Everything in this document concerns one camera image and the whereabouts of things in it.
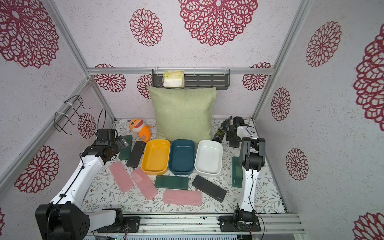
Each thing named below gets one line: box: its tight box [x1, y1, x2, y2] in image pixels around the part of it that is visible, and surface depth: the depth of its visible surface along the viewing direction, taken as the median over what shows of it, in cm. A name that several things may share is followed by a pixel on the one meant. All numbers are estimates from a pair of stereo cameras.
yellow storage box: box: [141, 139, 171, 175], surface depth 100 cm
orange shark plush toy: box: [129, 118, 152, 143], surface depth 109 cm
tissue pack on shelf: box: [162, 70, 185, 88], surface depth 92 cm
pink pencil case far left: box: [109, 161, 134, 193], surface depth 91 cm
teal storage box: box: [168, 139, 196, 175], surface depth 99 cm
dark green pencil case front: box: [154, 175, 189, 190], surface depth 88 cm
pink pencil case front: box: [163, 189, 203, 206], surface depth 85 cm
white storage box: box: [194, 139, 223, 177], surface depth 98 cm
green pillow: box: [147, 86, 217, 143], surface depth 91 cm
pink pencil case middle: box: [131, 167, 159, 201], surface depth 89 cm
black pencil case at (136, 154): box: [126, 141, 146, 168], surface depth 101 cm
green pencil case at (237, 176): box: [231, 156, 243, 188], surface depth 92 cm
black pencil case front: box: [192, 175, 227, 203], surface depth 87 cm
